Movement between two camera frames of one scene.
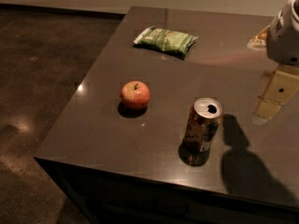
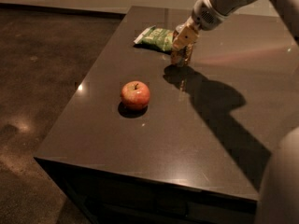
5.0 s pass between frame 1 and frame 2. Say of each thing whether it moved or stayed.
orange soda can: moved
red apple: stayed
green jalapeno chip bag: stayed
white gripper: moved
